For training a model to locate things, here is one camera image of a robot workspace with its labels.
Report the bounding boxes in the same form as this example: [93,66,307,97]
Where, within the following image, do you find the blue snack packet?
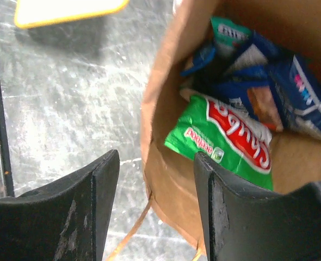
[180,40,216,77]

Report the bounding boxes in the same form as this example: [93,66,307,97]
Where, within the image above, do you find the brown paper bag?
[141,1,321,260]

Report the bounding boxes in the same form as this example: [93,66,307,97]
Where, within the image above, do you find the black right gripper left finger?
[0,150,120,260]

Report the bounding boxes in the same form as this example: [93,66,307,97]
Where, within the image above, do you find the teal mint candy pack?
[211,16,252,59]

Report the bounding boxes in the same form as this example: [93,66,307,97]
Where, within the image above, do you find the green Chuba chips bag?
[164,95,273,190]

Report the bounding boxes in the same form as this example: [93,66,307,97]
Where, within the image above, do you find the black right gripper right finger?
[194,152,321,260]

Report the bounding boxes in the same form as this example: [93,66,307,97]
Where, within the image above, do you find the yellow framed whiteboard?
[14,0,129,29]

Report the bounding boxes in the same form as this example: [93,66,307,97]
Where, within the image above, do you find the blue Burts chips bag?
[210,33,321,139]

